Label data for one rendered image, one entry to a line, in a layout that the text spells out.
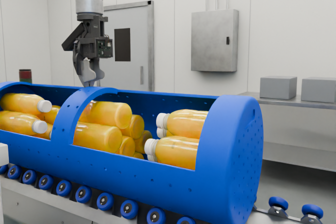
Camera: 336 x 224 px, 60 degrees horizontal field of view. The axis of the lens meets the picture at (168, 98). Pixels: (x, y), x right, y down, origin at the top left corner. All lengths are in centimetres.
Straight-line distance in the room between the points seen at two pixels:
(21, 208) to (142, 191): 47
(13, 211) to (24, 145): 24
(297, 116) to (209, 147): 347
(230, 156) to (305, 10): 350
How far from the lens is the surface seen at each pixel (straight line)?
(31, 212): 99
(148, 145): 69
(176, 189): 60
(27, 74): 173
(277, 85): 321
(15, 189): 104
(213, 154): 54
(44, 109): 101
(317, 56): 391
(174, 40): 453
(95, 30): 83
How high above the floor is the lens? 131
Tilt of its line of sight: 8 degrees down
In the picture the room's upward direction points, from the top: straight up
